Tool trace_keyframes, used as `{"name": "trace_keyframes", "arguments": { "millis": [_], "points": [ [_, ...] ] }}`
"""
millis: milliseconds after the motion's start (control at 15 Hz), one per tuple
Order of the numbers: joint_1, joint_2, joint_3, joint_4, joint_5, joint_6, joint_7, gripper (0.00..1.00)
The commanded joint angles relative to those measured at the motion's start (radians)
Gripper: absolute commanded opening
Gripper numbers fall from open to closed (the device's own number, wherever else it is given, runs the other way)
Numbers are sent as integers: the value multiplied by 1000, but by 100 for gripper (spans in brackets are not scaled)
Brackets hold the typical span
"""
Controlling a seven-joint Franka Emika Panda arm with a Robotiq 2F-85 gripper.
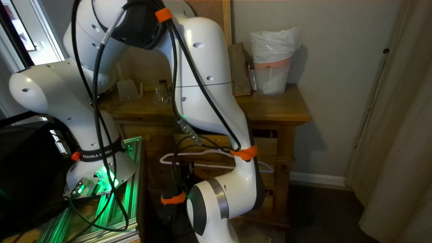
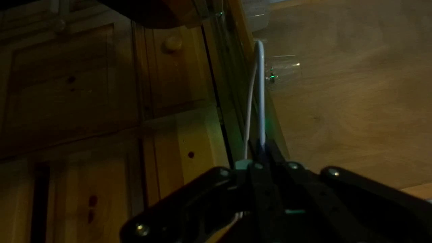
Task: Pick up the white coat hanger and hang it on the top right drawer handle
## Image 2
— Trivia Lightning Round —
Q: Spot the white wire coat hanger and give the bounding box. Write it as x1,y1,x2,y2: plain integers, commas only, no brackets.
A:
242,40,267,167

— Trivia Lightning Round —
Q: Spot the wooden dresser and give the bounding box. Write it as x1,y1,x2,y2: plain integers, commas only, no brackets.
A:
0,0,271,243

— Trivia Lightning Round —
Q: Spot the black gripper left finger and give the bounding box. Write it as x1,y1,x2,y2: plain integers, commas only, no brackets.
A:
119,161,267,243

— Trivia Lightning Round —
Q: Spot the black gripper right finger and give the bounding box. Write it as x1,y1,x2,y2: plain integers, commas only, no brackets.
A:
265,138,432,243

